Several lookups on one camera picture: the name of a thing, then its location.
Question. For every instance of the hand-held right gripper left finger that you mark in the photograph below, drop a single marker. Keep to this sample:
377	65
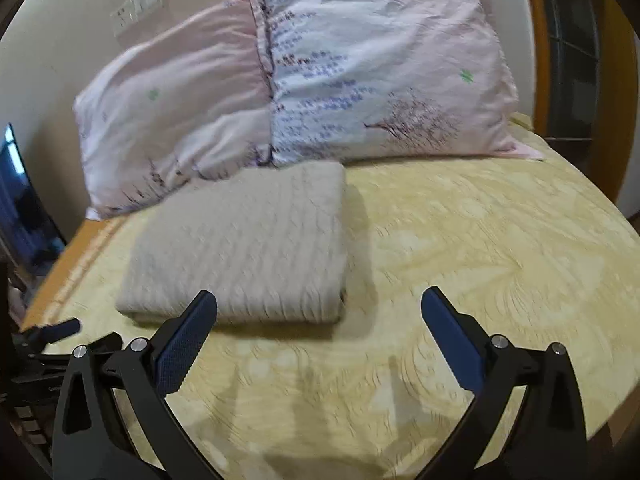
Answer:
182	345

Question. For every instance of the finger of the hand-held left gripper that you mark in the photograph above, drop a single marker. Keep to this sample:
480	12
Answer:
107	345
57	331

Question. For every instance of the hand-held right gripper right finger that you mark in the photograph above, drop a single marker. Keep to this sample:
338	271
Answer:
452	335

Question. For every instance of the yellow patterned bedspread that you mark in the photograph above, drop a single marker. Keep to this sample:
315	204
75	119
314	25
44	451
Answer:
465	240

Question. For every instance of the black flat screen television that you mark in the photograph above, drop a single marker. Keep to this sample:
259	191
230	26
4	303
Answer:
22	210

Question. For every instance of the pink pillow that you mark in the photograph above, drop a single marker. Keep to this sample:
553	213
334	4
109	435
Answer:
175	105

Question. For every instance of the blue floral tree print pillow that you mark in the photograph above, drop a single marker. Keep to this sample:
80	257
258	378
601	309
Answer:
380	70

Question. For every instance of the wooden bed headboard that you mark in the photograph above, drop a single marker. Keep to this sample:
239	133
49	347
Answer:
532	35

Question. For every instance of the white wall switch plate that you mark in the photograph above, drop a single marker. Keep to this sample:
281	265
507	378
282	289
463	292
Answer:
137	7

